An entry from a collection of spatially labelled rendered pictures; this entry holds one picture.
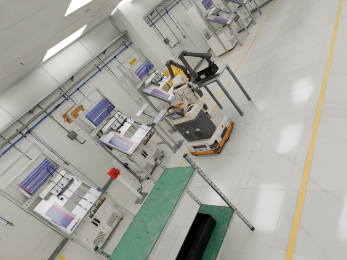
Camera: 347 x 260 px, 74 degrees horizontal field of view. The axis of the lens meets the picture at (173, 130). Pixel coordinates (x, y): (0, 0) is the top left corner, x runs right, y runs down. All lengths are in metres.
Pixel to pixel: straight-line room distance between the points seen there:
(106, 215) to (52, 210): 0.83
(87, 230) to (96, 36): 4.81
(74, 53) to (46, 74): 0.89
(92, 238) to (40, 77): 3.63
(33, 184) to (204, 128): 2.64
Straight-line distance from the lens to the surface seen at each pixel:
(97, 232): 4.24
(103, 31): 7.08
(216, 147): 3.55
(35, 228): 5.67
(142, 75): 5.16
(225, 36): 7.71
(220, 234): 2.26
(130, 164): 4.41
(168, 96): 4.90
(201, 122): 3.43
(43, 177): 4.07
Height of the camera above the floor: 1.96
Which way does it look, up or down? 21 degrees down
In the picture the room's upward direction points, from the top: 42 degrees counter-clockwise
